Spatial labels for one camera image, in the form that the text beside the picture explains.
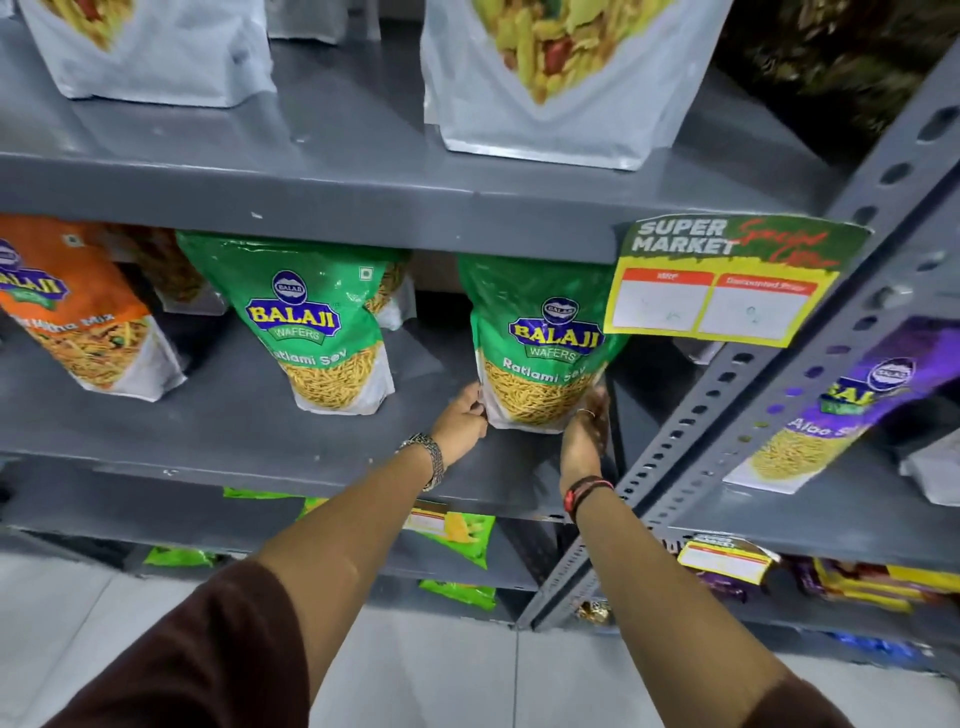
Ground person's left hand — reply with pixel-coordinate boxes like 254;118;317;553
429;381;491;471

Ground person's right hand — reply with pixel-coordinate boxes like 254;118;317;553
558;384;613;487

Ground person's right forearm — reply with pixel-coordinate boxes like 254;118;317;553
571;486;790;710

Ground person's left forearm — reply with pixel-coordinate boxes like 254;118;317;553
253;444;438;705

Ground silver metal wristwatch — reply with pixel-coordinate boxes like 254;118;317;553
396;432;448;493

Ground red and black wrist band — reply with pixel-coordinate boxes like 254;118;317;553
562;475;617;524

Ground clear-backed snack packet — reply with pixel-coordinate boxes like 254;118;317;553
365;258;418;332
112;223;228;317

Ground green and yellow price tag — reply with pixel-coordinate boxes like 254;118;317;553
603;214;873;349

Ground purple snack packet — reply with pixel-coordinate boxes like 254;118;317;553
723;315;960;497

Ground grey metal shelf rack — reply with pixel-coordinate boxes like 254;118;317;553
0;15;960;631
645;225;960;676

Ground yellow and purple snack packets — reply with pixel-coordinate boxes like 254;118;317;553
783;555;960;615

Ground white snack packet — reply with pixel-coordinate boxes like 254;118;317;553
16;0;278;109
419;0;735;172

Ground white packet corner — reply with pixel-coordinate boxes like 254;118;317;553
899;429;960;508

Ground brown right sleeve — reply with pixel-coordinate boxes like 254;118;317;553
738;673;857;728

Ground brown sleeve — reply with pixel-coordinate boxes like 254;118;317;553
41;558;313;728
738;673;857;728

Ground blue snack packet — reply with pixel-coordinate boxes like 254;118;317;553
823;630;925;663

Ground brown left sleeve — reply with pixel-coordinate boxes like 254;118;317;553
41;558;313;728

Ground orange snack packet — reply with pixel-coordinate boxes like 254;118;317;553
0;214;188;403

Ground dark snack packets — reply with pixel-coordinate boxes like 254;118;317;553
714;0;960;160

